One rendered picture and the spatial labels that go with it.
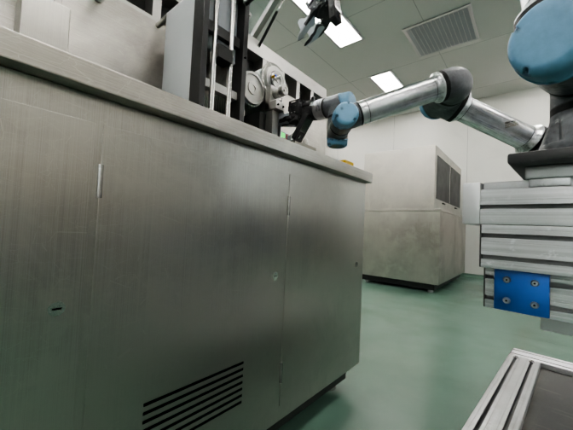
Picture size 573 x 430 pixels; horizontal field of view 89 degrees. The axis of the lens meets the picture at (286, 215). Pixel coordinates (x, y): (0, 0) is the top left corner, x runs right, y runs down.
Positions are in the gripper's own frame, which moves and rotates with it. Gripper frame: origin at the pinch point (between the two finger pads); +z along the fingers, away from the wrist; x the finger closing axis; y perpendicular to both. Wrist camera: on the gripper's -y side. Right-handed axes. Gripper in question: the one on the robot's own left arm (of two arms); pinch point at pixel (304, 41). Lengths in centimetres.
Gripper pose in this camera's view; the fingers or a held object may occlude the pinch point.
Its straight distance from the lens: 126.7
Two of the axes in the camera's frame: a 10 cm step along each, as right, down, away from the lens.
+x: -6.4, -0.6, -7.7
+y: -4.6, -7.7, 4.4
